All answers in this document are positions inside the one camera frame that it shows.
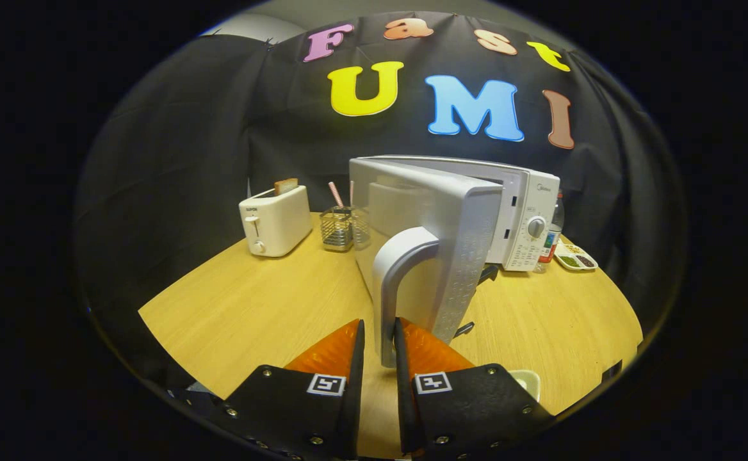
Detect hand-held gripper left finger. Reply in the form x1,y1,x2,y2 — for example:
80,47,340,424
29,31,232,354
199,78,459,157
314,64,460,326
211,319,366,461

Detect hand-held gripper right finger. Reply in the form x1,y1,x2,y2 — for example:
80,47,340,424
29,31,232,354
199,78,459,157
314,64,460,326
393,317,555,461

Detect white microwave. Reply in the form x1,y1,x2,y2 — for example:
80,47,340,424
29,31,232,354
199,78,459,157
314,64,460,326
348,155,562,369

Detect pale green plate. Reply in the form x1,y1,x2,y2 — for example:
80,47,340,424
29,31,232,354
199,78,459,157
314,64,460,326
508,370,541,402

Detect cream toaster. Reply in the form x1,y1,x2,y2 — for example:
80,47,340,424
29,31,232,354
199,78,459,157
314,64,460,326
239,185,313,258

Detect clear water bottle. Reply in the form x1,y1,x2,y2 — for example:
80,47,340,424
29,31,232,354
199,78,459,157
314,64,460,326
539,192,565,264

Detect divided dish of beans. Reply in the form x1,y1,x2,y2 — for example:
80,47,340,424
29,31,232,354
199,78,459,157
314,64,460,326
553,240,599,272

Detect wire mesh basket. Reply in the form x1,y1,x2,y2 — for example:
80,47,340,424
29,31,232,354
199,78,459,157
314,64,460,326
320,206,370,252

